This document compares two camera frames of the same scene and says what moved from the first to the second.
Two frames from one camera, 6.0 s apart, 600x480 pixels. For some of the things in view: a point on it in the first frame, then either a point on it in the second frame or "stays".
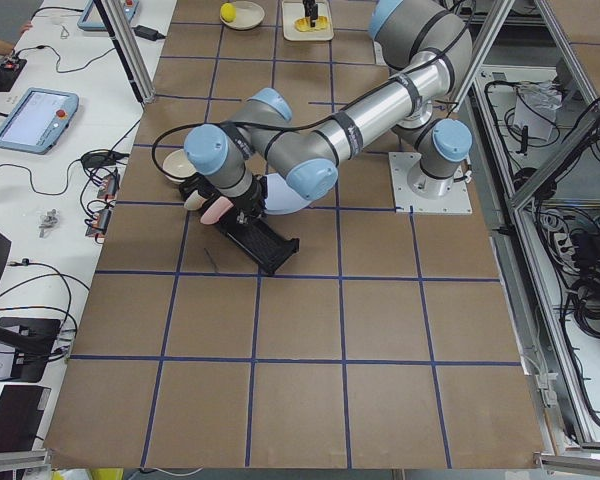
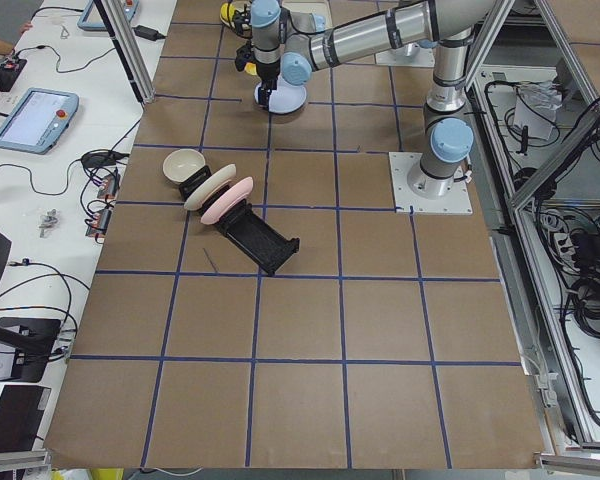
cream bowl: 177,163 stays
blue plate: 280,197 to 287,98
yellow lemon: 228,12 stays
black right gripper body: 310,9 to 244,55
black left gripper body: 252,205 to 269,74
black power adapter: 148,33 stays
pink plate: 212,214 stays
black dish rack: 260,240 stays
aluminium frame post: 119,28 stays
